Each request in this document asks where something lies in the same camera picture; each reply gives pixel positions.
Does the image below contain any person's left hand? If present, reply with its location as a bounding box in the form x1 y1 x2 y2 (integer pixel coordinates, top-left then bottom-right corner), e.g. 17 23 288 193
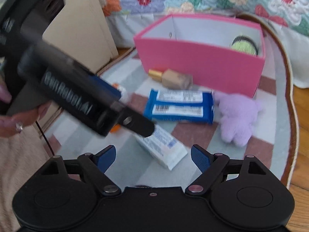
0 83 52 139

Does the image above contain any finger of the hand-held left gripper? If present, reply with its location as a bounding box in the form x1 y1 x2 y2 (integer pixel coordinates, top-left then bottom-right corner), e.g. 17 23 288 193
117 107 155 137
89 75 121 100

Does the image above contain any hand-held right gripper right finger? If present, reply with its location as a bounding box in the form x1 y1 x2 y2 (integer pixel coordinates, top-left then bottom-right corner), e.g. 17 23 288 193
185 144 267 195

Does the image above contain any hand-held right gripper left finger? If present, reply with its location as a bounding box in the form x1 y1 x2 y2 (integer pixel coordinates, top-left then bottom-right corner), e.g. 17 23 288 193
40 145 121 197

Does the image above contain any blue snack packet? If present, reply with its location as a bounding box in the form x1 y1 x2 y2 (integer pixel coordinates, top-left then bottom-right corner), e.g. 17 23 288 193
143 89 215 125

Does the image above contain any white bed skirt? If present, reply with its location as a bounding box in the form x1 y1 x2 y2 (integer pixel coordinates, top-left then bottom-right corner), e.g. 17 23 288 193
106 11 309 89

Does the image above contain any green jar with black lid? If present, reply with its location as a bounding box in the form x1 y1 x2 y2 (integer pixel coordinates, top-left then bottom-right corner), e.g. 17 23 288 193
231 36 259 56

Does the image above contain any striped round rug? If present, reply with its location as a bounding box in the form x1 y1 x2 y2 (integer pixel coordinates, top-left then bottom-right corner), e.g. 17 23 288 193
45 13 300 191

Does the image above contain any white toothpaste tube box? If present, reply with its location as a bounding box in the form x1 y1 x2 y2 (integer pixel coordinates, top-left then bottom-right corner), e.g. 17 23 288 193
134 124 189 171

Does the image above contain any pink cardboard box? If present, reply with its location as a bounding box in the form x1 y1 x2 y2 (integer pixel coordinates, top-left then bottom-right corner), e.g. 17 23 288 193
133 14 266 98

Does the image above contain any purple plush toy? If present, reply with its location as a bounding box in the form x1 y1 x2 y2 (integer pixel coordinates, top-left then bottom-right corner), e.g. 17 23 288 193
214 92 263 147

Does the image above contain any beige foundation bottle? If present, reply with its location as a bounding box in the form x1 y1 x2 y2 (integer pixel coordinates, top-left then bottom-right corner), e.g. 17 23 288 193
148 69 194 90

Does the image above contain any beige cardboard box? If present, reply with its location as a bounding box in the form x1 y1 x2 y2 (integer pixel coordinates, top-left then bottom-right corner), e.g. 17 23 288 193
36 0 119 132

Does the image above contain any beige blanket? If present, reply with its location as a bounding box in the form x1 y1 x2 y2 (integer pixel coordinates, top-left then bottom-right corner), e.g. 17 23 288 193
0 123 56 232

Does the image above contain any dark thin cable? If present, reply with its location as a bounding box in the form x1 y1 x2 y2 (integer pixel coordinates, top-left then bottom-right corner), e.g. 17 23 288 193
35 121 55 156

